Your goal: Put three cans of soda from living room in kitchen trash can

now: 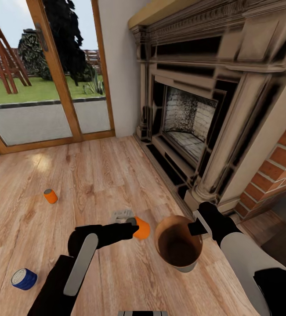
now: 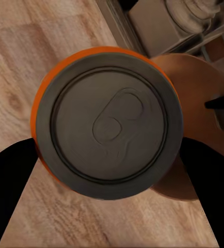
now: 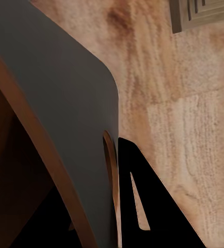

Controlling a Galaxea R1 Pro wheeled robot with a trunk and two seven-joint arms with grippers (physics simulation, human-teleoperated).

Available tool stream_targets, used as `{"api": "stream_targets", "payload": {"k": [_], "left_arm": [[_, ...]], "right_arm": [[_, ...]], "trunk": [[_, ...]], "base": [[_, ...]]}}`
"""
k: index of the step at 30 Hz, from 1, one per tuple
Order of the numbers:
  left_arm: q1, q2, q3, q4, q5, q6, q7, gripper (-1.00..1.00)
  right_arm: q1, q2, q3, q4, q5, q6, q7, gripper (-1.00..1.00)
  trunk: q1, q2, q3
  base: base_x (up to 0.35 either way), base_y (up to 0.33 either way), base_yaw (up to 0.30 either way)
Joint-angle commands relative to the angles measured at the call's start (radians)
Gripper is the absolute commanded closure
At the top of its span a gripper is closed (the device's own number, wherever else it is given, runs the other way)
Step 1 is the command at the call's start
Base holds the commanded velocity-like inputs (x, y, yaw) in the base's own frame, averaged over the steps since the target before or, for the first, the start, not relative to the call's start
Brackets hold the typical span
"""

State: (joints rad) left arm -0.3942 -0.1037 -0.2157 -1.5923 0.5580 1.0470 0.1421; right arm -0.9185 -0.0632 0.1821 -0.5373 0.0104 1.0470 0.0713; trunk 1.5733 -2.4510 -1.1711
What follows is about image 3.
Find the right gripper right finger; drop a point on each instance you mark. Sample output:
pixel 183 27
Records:
pixel 169 227

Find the wood fireplace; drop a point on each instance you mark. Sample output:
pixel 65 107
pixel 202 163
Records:
pixel 191 14

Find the trash can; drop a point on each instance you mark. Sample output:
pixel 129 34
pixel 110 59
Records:
pixel 58 126

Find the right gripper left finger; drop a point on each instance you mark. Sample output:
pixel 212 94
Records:
pixel 49 226

